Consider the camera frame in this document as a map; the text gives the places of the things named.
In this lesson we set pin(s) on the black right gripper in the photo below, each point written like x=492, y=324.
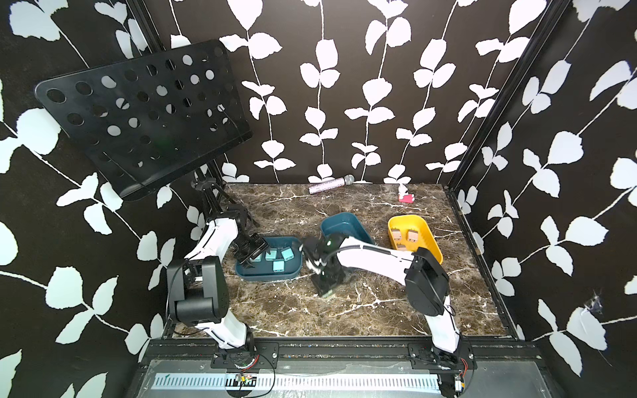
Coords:
x=321, y=287

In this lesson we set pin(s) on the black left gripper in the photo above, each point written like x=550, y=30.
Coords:
x=260, y=245

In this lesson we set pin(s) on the blue plug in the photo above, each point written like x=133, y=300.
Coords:
x=287, y=254
x=259, y=258
x=271, y=254
x=278, y=266

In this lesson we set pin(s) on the teal storage box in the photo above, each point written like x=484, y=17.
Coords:
x=263, y=271
x=348, y=224

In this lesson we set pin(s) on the yellow storage box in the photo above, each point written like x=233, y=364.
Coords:
x=413, y=222

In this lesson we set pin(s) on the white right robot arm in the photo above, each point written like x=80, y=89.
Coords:
x=427, y=285

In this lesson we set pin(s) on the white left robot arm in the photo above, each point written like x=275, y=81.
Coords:
x=198, y=294

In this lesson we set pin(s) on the black tripod stand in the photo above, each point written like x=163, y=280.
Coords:
x=218, y=204

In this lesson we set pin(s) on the pink glitter microphone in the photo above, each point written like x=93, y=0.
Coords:
x=331, y=184

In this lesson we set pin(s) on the small pink red toy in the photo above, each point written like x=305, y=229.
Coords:
x=404, y=195

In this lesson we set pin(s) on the black perforated music stand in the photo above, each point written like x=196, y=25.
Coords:
x=151, y=120

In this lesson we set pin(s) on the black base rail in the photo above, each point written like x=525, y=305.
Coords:
x=272, y=352

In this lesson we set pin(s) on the white slotted cable duct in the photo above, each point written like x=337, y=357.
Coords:
x=268, y=382

